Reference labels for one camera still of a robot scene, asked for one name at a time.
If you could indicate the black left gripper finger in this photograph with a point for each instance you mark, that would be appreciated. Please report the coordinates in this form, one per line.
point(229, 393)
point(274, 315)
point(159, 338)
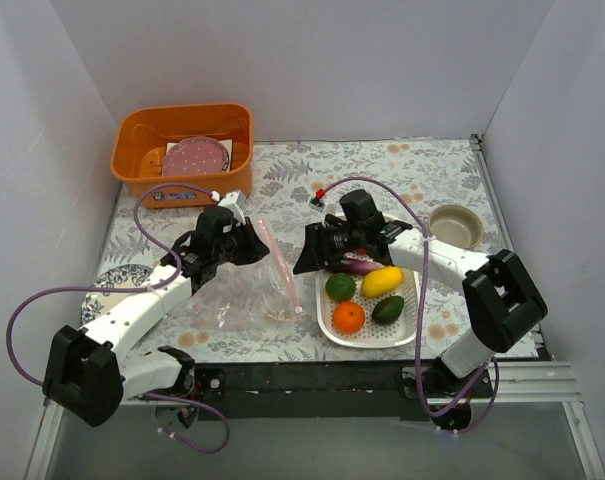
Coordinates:
point(248, 247)
point(176, 253)

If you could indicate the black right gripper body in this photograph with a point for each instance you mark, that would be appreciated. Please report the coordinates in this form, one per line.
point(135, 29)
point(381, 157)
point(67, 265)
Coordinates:
point(320, 244)

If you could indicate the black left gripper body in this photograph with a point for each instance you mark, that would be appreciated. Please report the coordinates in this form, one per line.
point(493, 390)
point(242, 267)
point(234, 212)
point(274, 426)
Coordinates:
point(243, 240)

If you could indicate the clear zip top bag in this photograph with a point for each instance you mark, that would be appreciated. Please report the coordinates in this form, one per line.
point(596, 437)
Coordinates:
point(252, 297)

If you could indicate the yellow mango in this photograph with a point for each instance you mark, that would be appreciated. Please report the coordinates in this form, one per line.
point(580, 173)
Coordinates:
point(381, 282)

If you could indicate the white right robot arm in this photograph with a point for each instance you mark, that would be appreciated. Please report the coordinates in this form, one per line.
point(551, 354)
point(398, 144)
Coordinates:
point(501, 298)

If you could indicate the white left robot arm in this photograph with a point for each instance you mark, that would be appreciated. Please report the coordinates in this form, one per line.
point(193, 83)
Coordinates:
point(87, 371)

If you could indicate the purple eggplant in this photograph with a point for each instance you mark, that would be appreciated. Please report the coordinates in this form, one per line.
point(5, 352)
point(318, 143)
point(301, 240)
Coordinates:
point(356, 266)

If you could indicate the green lime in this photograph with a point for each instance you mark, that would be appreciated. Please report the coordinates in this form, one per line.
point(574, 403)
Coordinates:
point(340, 287)

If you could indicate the white perforated plastic basket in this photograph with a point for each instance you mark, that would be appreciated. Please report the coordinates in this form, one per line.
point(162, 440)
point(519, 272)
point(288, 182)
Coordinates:
point(371, 335)

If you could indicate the blue floral plate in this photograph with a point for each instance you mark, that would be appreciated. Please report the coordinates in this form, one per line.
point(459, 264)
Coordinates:
point(126, 276)

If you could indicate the floral patterned table mat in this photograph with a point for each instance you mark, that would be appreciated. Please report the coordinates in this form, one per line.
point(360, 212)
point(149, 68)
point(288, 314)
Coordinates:
point(408, 178)

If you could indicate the dark green avocado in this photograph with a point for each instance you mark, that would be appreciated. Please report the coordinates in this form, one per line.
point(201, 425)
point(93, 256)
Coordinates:
point(388, 310)

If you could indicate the pink polka dot plate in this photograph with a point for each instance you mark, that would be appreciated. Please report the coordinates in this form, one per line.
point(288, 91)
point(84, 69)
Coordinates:
point(196, 156)

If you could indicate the orange tangerine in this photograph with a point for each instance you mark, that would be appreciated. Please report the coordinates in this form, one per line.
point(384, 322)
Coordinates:
point(348, 318)

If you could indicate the beige ceramic bowl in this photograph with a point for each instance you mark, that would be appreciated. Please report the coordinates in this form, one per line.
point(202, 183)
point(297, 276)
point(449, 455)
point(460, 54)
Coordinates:
point(456, 225)

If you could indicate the orange plastic tub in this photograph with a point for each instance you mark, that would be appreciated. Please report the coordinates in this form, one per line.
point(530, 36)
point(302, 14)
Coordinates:
point(142, 142)

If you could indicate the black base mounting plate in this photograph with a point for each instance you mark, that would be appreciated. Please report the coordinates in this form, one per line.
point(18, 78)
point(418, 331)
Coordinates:
point(310, 389)

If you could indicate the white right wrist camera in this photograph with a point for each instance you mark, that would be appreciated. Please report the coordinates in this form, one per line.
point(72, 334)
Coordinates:
point(321, 205)

